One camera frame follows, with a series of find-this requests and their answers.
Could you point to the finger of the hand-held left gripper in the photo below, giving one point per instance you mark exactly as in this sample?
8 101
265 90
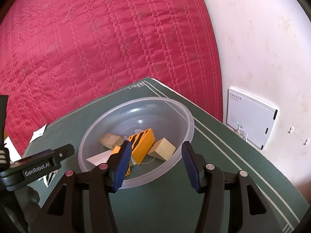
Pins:
65 150
38 154

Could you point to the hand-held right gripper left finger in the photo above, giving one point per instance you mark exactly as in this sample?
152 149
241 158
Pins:
122 165

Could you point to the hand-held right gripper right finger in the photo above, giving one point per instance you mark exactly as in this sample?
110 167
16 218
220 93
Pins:
192 167

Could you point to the small orange striped triangle block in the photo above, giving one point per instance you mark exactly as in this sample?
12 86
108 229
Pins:
116 150

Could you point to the white striped triangle block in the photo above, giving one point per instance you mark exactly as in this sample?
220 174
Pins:
99 159
50 177

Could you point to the large orange striped triangle block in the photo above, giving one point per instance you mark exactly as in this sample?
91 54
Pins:
143 148

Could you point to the brown wooden block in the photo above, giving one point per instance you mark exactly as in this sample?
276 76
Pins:
109 139

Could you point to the light wooden triangle block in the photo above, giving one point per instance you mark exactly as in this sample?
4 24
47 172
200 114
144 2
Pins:
162 148

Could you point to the clear plastic bowl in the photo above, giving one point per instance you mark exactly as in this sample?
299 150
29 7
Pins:
136 111

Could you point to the white paper sheet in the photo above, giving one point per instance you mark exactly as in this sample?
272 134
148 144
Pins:
38 133

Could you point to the green mat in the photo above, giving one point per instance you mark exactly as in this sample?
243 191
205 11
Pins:
155 208

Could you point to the red quilted blanket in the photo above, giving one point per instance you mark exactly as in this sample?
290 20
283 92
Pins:
97 41

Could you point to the white wall box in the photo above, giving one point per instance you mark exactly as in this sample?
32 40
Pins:
250 116

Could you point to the white wall hook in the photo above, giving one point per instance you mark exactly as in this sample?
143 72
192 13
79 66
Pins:
307 141
291 130

